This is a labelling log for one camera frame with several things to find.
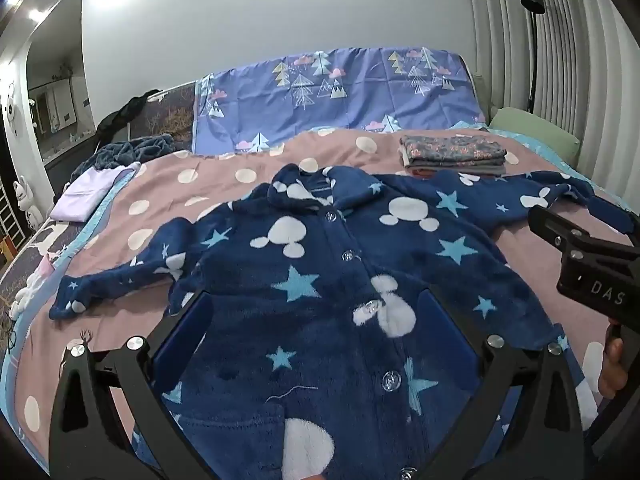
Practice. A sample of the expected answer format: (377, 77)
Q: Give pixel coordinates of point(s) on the pink dotted blanket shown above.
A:
(200, 180)

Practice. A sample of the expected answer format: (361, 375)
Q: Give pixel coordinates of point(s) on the blue tree-print pillow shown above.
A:
(350, 90)

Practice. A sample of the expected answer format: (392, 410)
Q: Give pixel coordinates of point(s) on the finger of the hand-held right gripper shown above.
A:
(555, 225)

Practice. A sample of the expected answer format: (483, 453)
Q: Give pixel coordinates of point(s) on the stack of folded floral clothes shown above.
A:
(450, 152)

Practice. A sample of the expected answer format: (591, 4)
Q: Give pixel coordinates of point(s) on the black floor lamp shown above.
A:
(534, 35)

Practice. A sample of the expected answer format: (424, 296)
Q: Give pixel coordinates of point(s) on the lilac folded cloth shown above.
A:
(90, 192)

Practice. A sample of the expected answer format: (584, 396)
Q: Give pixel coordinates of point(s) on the grey pleated curtain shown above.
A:
(590, 60)

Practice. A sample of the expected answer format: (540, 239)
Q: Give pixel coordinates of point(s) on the person's right hand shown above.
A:
(610, 370)

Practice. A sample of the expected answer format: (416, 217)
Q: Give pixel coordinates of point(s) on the white cat figurine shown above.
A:
(27, 202)

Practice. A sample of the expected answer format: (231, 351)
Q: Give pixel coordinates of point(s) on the dark teal fleece blanket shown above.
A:
(130, 152)

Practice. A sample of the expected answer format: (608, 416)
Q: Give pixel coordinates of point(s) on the navy fleece pajama top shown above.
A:
(325, 240)

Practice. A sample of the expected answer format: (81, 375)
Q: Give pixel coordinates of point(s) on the black garment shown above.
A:
(120, 120)

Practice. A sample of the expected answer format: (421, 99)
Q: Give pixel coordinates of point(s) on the brown branch print pillow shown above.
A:
(172, 115)

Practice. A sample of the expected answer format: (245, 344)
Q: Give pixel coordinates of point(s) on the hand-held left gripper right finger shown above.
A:
(445, 321)

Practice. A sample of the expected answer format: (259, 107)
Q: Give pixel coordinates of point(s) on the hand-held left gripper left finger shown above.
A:
(186, 330)

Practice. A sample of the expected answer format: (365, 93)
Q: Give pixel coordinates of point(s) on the green pillow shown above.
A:
(535, 130)

